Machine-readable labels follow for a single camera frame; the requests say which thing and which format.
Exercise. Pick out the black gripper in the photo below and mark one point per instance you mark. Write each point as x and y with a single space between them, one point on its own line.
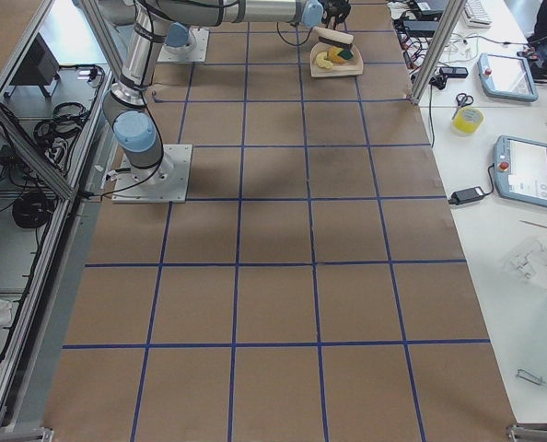
335 12

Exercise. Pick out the white hand brush black bristles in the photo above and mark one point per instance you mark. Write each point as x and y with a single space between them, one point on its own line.
330 37

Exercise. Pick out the brown oval bread roll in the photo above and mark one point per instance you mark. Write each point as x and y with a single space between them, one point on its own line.
334 55

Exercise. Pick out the yellow green sponge piece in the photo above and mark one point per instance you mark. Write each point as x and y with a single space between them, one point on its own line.
344 56

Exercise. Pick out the pale crescent bread piece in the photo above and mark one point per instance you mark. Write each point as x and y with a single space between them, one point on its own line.
322 61

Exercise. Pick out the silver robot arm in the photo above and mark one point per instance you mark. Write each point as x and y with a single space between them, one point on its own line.
167 23

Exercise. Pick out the yellow tape roll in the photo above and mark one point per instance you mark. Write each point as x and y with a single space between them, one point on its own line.
467 120

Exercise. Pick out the teach pendant far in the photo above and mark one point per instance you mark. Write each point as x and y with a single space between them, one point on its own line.
506 77

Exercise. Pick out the teach pendant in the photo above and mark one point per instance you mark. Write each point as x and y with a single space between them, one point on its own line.
520 170
506 77

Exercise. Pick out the black power adapter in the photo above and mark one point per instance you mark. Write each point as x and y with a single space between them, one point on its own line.
466 196

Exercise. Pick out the teach pendant near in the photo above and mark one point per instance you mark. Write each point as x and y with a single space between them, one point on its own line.
520 170

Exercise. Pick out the aluminium frame post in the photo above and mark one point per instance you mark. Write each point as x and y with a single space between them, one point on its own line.
441 37

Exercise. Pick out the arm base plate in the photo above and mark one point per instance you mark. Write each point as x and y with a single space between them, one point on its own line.
168 184
194 51

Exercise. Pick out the black handled scissors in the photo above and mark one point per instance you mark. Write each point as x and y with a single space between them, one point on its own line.
464 99

